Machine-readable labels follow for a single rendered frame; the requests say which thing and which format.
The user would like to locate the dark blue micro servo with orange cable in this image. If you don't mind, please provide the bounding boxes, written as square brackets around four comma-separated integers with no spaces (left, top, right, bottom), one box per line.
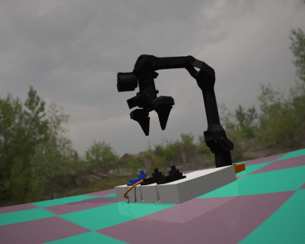
[124,171,149,198]

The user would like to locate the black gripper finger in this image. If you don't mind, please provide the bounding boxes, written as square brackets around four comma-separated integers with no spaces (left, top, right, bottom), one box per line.
[133,117,150,136]
[154,106,173,130]

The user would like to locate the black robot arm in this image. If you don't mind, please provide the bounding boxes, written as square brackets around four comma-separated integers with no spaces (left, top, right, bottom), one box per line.
[117,54,234,168]

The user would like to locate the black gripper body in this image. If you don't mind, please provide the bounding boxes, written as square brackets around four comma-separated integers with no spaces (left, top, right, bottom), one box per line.
[130,86,174,119]

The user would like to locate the white flat deck plate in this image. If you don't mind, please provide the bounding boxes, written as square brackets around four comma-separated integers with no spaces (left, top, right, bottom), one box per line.
[114,165,237,204]

